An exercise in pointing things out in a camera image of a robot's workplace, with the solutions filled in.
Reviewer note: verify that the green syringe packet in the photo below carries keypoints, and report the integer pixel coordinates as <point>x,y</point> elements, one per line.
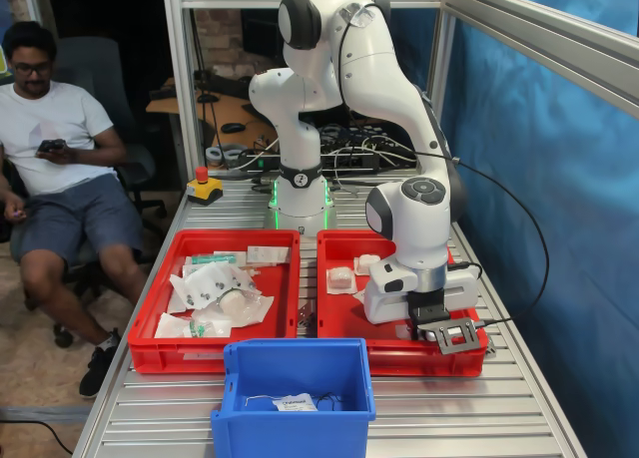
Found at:
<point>209,261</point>
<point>229,254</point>

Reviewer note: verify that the black computer mouse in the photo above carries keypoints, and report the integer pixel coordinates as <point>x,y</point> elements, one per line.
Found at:
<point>233,127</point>

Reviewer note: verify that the green connector packet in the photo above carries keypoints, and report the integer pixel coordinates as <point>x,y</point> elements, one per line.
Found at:
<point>207,328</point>

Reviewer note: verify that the black power strip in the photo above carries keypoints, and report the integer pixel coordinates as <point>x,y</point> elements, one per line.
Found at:
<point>349,162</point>

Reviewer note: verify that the blue plastic storage bin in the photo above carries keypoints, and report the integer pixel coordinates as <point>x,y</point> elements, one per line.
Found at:
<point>294,378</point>

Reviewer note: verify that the white labelled flat box packet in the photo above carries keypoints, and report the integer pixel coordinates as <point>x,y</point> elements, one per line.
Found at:
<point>268,254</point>

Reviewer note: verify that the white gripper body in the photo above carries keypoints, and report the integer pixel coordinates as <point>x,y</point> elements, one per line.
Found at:
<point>384,308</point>

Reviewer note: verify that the blue curtain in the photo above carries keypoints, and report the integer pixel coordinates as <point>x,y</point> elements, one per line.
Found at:
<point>574,228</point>

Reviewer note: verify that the grey office chair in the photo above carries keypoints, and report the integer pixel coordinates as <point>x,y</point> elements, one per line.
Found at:
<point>95,64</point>

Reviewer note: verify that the clear plastic packet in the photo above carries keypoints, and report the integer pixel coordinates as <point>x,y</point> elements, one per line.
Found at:
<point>177,301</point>
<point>172,325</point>

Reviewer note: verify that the red plastic crate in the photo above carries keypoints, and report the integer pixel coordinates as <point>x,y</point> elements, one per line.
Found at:
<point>344,328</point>
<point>279,298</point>

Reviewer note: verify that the wooden desk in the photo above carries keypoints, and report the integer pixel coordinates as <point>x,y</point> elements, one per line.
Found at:
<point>175,105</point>

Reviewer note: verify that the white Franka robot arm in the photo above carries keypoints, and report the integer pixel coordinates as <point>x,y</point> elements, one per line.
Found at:
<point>379,69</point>

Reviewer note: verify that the black smartphone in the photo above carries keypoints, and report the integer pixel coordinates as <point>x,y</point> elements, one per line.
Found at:
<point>50,145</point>

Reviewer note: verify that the seated man in white shirt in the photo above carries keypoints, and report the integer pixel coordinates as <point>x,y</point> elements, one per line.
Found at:
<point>50,129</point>

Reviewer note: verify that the black bracket wrist camera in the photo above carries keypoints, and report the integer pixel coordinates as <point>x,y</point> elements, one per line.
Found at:
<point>451,335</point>

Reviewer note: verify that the small metal corner bracket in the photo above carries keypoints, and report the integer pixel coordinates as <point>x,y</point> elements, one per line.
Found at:
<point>491,348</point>
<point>305,318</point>

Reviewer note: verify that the clear bag with black parts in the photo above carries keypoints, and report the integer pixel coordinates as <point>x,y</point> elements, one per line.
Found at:
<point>209,283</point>

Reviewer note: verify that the yellow emergency stop button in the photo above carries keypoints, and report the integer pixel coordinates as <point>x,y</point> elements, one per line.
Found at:
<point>204,191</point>

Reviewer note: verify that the grey tape roll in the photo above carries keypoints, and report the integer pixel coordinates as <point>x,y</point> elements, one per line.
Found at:
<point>232,152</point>
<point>214,154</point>

